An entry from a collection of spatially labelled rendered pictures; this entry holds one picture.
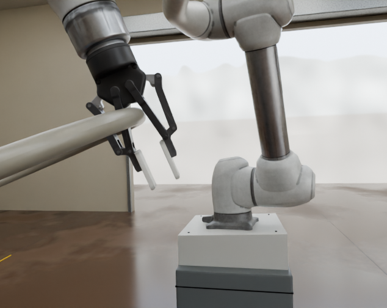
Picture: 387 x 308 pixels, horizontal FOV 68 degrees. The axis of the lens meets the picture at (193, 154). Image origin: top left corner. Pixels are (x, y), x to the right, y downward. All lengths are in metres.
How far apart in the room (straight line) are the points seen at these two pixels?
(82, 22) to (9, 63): 6.56
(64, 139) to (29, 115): 6.26
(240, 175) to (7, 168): 0.89
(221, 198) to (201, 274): 0.28
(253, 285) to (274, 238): 0.17
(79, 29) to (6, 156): 0.23
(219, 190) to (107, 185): 4.71
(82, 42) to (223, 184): 0.79
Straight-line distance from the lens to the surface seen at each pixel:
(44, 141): 0.34
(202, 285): 1.10
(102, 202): 5.85
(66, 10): 0.50
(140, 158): 0.48
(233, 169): 1.11
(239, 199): 1.11
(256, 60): 0.95
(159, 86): 0.48
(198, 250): 1.09
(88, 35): 0.48
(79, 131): 0.35
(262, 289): 1.09
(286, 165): 1.03
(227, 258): 1.09
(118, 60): 0.47
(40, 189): 6.52
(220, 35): 0.96
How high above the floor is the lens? 1.24
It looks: 2 degrees down
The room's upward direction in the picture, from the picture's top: 2 degrees counter-clockwise
